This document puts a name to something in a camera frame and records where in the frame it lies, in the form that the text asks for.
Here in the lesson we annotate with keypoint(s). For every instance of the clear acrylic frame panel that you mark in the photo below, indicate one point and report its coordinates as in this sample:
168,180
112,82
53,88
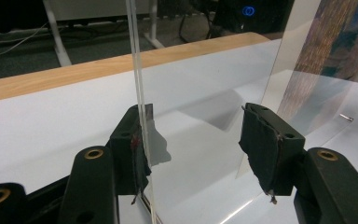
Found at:
138,77
292,93

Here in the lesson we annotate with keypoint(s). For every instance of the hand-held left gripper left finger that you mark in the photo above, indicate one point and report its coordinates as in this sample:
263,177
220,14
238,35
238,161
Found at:
127,149

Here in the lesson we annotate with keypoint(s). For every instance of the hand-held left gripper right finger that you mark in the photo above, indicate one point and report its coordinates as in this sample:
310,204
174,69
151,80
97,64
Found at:
270,149

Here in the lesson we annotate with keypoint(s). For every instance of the small metal pin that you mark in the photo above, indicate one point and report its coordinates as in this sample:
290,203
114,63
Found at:
346,117

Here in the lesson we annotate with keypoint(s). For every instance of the white metal desk frame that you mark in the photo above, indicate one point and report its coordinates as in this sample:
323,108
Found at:
56,37

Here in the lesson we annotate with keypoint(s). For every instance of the rectangular photo card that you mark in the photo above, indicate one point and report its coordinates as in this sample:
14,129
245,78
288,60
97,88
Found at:
318,46

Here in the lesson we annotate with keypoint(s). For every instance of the dark computer with blue light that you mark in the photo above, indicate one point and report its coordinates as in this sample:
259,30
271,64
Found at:
254,15

